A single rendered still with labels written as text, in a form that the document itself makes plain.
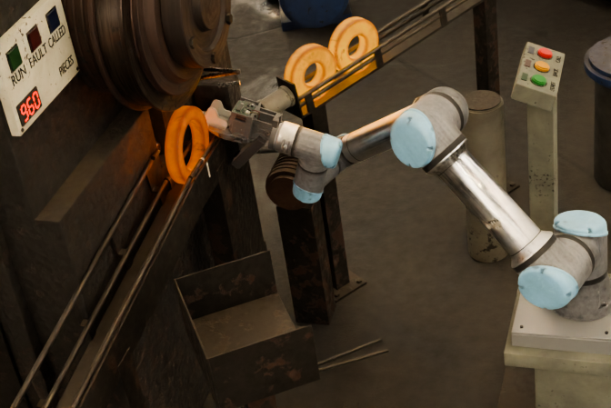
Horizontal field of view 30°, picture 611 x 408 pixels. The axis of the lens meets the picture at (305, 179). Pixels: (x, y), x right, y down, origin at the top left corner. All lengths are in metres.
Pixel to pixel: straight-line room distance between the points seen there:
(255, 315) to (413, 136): 0.51
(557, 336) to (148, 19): 1.14
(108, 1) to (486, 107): 1.22
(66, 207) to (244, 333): 0.44
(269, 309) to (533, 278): 0.57
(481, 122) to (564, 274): 0.77
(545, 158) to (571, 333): 0.73
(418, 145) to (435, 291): 0.94
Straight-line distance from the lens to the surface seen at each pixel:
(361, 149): 2.76
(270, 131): 2.71
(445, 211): 3.62
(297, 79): 2.94
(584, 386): 2.78
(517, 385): 2.98
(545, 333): 2.64
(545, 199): 3.30
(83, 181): 2.39
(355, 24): 3.02
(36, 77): 2.26
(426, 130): 2.43
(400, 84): 4.34
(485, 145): 3.16
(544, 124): 3.16
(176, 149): 2.59
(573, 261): 2.51
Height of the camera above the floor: 2.09
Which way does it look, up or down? 33 degrees down
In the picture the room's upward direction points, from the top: 9 degrees counter-clockwise
